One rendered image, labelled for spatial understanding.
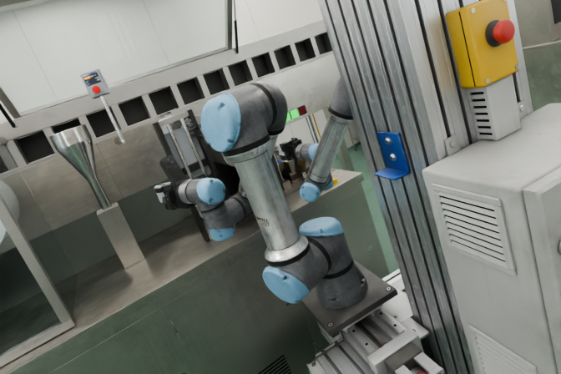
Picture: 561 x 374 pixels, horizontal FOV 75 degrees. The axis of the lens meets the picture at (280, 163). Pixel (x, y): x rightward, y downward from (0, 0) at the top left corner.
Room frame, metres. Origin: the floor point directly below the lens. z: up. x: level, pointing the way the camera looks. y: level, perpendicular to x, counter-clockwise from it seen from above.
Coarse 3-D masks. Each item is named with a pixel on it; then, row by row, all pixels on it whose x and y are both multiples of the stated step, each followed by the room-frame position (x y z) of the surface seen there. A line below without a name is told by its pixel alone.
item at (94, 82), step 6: (90, 72) 1.53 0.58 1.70; (96, 72) 1.54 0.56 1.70; (84, 78) 1.53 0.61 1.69; (90, 78) 1.53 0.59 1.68; (96, 78) 1.53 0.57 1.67; (102, 78) 1.54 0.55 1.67; (84, 84) 1.53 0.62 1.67; (90, 84) 1.53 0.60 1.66; (96, 84) 1.53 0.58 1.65; (102, 84) 1.54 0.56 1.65; (90, 90) 1.53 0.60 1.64; (96, 90) 1.52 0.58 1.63; (102, 90) 1.54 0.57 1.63; (108, 90) 1.55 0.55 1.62; (90, 96) 1.53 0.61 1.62; (96, 96) 1.53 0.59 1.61
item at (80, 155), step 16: (80, 144) 1.50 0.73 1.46; (80, 160) 1.51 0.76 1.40; (96, 176) 1.55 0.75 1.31; (96, 192) 1.53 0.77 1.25; (112, 208) 1.52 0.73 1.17; (112, 224) 1.51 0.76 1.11; (128, 224) 1.59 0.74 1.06; (112, 240) 1.49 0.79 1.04; (128, 240) 1.52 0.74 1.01; (128, 256) 1.51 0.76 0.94
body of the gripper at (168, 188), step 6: (162, 186) 1.16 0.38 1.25; (168, 186) 1.15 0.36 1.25; (168, 192) 1.14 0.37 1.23; (174, 192) 1.15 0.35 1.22; (168, 198) 1.14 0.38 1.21; (174, 198) 1.15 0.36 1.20; (168, 204) 1.15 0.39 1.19; (174, 204) 1.15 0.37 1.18; (180, 204) 1.13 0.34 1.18; (186, 204) 1.10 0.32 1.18; (192, 204) 1.12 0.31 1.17
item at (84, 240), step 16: (208, 176) 1.96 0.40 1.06; (224, 176) 2.00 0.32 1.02; (144, 192) 1.83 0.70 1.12; (128, 208) 1.79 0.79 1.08; (144, 208) 1.81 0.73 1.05; (160, 208) 1.84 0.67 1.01; (80, 224) 1.70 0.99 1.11; (96, 224) 1.72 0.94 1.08; (144, 224) 1.80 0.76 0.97; (160, 224) 1.83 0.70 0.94; (64, 240) 1.66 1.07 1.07; (80, 240) 1.68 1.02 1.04; (96, 240) 1.71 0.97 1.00; (80, 256) 1.67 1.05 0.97; (96, 256) 1.69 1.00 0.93
